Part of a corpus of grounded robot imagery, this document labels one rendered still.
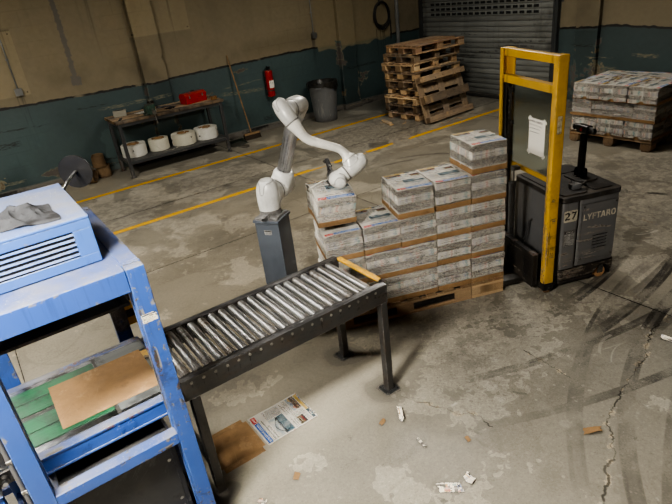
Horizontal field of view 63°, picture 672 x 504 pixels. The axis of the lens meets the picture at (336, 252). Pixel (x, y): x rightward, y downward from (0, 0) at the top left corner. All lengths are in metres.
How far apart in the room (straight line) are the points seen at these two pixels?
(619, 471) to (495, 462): 0.63
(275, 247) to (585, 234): 2.46
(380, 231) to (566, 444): 1.84
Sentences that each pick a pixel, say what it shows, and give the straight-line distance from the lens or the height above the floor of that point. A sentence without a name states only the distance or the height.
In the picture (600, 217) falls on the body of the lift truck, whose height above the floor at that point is 0.56.
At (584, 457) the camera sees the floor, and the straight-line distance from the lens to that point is 3.45.
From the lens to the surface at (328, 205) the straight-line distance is 3.82.
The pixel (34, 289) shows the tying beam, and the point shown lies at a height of 1.55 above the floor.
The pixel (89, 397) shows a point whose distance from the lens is 2.97.
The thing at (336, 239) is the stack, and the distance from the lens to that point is 3.95.
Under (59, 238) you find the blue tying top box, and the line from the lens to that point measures 2.36.
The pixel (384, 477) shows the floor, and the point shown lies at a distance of 3.25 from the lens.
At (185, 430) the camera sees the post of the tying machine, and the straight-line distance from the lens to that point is 2.73.
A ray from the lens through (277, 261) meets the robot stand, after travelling 4.02.
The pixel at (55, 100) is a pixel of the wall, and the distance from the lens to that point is 9.76.
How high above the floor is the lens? 2.46
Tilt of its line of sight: 26 degrees down
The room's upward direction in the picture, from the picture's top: 7 degrees counter-clockwise
